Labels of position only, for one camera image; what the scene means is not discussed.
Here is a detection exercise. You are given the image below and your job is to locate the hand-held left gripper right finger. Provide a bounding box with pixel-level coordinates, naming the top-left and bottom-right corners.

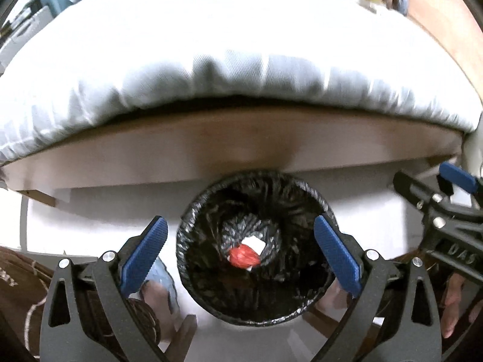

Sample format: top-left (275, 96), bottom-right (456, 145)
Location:
top-left (311, 215), bottom-right (442, 362)

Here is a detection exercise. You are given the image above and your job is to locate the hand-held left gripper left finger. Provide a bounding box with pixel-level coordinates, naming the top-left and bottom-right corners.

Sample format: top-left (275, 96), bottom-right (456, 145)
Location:
top-left (40, 216), bottom-right (170, 362)

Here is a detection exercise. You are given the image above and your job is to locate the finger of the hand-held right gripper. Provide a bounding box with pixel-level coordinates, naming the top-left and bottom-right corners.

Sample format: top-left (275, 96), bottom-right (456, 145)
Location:
top-left (393, 171), bottom-right (448, 219)
top-left (438, 161), bottom-right (483, 214)

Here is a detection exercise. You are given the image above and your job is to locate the trash bin with black bag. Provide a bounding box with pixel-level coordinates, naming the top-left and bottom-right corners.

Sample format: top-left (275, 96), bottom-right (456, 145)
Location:
top-left (177, 170), bottom-right (338, 327)

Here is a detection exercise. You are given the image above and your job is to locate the person's right hand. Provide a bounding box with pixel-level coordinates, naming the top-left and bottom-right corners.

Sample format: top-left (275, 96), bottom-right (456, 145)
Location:
top-left (440, 271), bottom-right (483, 339)

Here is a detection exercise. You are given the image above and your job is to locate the blue slipper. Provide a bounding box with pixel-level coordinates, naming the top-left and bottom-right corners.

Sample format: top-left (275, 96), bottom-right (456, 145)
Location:
top-left (144, 257), bottom-right (179, 314)

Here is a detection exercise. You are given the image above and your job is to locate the person's right foot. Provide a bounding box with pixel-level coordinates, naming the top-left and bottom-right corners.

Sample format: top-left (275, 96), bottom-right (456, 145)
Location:
top-left (315, 281), bottom-right (353, 312)

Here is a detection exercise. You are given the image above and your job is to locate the person's foot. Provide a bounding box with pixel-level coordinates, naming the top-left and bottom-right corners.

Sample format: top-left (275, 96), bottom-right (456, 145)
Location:
top-left (141, 279), bottom-right (171, 318)
top-left (315, 281), bottom-right (353, 312)

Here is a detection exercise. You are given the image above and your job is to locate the person's left foot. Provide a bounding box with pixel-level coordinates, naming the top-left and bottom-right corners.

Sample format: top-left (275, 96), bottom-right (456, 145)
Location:
top-left (141, 279), bottom-right (171, 318)

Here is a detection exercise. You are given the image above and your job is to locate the white paper scrap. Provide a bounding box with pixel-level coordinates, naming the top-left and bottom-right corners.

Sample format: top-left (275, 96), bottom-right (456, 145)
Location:
top-left (243, 236), bottom-right (267, 256)

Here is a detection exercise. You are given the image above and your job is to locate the red crumpled wrapper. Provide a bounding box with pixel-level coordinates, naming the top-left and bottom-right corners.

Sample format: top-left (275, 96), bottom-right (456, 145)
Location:
top-left (229, 244), bottom-right (261, 269)

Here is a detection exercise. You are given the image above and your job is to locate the wooden headboard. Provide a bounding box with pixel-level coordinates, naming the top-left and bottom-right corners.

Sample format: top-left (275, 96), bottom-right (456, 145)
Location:
top-left (396, 0), bottom-right (483, 116)

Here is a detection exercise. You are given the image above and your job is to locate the bed with grey checked cover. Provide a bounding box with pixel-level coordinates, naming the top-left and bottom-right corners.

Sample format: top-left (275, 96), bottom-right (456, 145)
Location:
top-left (0, 0), bottom-right (480, 164)

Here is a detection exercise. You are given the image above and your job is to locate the grey suitcase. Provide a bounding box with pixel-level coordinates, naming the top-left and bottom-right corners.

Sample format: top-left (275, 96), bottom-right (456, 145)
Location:
top-left (0, 5), bottom-right (52, 69)

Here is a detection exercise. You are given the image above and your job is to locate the white metal post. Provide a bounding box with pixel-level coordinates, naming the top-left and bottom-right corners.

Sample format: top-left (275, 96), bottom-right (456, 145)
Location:
top-left (458, 111), bottom-right (483, 197)

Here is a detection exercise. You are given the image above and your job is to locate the wooden bed frame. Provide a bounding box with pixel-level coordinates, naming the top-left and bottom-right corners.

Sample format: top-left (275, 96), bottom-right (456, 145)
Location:
top-left (5, 98), bottom-right (465, 206)

